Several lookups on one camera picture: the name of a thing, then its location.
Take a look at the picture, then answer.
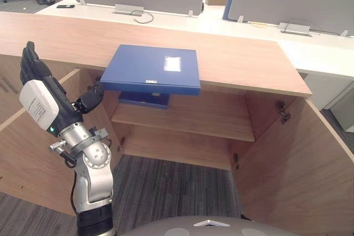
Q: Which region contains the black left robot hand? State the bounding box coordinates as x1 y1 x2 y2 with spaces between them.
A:
19 41 105 137

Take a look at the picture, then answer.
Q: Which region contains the wooden cabinet door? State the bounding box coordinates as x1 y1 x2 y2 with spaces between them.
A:
231 98 354 236
0 69 122 217

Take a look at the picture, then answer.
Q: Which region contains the blue folder on shelf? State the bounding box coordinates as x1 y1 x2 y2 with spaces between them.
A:
117 91 171 110

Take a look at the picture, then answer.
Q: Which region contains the blue file folder box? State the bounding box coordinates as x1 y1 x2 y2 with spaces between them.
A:
100 44 201 96

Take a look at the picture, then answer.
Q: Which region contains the wooden office cabinet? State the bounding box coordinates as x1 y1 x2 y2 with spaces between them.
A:
0 11 354 236

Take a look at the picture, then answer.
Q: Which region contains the wooden cabinet shelf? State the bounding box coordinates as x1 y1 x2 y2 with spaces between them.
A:
111 92 256 143

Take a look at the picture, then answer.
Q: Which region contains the white office desk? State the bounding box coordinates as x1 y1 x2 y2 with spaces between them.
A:
35 0 354 77

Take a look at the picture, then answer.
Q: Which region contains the grey robot torso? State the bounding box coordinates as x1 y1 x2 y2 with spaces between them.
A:
119 214 305 236

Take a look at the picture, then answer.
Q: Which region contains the dark cable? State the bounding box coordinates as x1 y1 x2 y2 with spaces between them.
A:
129 9 154 24

